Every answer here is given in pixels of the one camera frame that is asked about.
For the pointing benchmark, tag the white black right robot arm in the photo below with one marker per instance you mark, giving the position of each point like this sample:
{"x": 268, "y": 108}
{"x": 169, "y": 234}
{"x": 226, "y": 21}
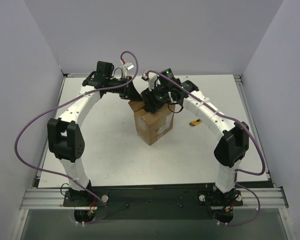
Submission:
{"x": 233, "y": 141}

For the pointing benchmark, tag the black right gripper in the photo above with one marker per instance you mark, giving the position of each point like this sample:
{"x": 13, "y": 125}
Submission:
{"x": 150, "y": 98}

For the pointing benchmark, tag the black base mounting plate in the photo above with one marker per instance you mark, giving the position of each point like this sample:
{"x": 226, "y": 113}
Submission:
{"x": 154, "y": 211}

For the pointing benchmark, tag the aluminium front frame rail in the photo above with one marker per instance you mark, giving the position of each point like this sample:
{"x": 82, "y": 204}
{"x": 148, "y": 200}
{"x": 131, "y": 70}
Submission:
{"x": 268, "y": 198}

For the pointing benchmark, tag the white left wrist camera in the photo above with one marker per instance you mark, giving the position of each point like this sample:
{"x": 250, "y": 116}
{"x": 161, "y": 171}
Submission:
{"x": 126, "y": 67}

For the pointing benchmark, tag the yellow utility knife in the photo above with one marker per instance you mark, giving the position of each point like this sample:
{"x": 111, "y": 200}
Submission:
{"x": 195, "y": 122}

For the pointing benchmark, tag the aluminium table edge rail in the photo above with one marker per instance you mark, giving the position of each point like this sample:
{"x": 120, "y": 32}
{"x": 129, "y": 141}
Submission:
{"x": 252, "y": 126}

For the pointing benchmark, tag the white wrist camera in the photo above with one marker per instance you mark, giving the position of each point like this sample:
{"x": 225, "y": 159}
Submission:
{"x": 126, "y": 67}
{"x": 151, "y": 78}

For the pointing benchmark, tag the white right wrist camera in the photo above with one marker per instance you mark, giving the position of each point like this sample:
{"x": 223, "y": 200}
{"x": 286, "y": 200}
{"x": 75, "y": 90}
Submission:
{"x": 151, "y": 78}

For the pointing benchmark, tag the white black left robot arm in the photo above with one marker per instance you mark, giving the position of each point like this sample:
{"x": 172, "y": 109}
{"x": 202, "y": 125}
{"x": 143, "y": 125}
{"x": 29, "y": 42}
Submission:
{"x": 65, "y": 139}

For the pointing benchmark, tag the brown cardboard express box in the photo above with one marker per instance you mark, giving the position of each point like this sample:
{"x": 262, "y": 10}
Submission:
{"x": 150, "y": 127}

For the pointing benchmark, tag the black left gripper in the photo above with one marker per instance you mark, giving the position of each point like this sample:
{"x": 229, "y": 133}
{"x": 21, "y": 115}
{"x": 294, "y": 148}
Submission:
{"x": 127, "y": 90}

